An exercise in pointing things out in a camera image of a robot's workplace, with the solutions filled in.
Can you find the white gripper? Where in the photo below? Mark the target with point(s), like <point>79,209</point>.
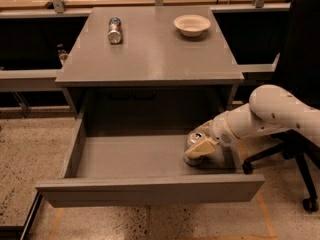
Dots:
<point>220,130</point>

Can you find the green 7up can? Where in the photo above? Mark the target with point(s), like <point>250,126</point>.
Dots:
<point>192,156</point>

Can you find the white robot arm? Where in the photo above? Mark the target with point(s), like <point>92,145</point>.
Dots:
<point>271,109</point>

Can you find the open grey top drawer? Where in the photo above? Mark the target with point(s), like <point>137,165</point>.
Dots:
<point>138,160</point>

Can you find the grey cabinet counter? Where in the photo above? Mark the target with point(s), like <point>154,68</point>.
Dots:
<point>155,70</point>

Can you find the white bowl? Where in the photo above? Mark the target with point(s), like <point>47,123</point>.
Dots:
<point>192,25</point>

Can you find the black office chair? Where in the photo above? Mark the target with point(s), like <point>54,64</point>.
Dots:
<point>298,71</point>

